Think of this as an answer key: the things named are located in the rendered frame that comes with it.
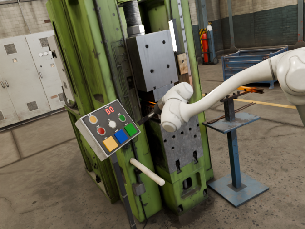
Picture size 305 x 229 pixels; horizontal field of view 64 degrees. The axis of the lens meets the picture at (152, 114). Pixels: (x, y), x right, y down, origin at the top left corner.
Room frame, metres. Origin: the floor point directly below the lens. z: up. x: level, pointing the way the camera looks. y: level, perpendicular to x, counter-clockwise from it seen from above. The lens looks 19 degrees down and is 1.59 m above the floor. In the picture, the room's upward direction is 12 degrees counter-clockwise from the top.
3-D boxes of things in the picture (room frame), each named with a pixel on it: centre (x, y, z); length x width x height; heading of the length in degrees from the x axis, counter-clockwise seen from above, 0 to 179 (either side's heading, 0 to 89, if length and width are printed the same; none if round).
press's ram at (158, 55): (2.04, -0.07, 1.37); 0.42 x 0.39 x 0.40; 28
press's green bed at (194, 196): (2.05, -0.07, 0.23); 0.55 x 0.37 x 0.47; 28
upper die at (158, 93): (2.02, -0.03, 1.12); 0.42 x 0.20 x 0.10; 28
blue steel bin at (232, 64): (5.40, -2.49, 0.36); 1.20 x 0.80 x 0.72; 36
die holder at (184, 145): (2.05, -0.07, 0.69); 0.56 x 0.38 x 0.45; 28
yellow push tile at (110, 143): (1.34, 0.29, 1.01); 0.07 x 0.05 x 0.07; 143
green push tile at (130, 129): (1.50, 0.17, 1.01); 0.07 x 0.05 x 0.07; 143
